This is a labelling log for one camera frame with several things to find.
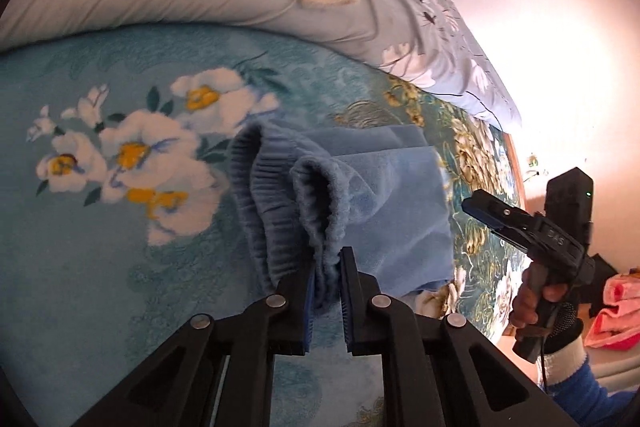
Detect light blue fleece pants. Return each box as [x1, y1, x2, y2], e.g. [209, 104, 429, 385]
[229, 120, 454, 312]

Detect blue sleeved right forearm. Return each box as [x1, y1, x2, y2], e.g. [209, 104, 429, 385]
[540, 300, 637, 427]

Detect person's right hand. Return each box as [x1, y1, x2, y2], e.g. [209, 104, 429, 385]
[509, 265, 568, 340]

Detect orange wooden bed footboard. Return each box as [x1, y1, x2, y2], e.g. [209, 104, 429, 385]
[503, 133, 526, 209]

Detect pink folded cloth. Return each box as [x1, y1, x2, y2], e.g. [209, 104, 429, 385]
[584, 271, 640, 351]

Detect teal floral plush blanket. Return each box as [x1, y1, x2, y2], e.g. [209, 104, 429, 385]
[1, 25, 526, 426]

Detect grey-blue floral duvet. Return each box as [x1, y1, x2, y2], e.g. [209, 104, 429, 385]
[1, 0, 521, 132]

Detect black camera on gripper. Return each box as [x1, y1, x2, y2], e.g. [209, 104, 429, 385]
[544, 167, 593, 251]

